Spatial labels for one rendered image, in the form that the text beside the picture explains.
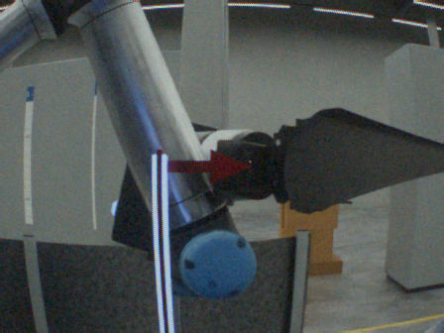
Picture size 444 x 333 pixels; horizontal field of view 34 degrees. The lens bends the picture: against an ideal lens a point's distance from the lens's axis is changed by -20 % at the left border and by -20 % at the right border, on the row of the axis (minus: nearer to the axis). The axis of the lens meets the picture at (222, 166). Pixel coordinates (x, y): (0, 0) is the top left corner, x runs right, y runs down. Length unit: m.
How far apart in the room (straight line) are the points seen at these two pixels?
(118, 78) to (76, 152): 5.85
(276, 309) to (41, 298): 0.87
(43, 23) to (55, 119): 5.77
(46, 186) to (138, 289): 4.41
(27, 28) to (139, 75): 0.22
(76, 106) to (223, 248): 5.90
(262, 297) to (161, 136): 1.85
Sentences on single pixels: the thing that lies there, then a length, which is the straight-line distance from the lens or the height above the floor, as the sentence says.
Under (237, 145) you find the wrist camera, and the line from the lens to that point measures 0.81.
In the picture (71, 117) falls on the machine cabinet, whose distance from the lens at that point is 6.72.
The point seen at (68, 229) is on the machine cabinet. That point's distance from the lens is 6.74.
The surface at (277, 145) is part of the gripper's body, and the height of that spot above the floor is 1.20.
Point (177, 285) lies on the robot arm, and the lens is 1.00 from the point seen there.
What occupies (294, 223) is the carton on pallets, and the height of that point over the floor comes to 0.58.
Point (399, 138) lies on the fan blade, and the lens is 0.57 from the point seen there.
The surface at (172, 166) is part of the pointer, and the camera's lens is 0.62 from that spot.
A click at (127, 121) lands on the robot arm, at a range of 0.86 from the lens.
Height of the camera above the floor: 1.18
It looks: level
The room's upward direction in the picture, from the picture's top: straight up
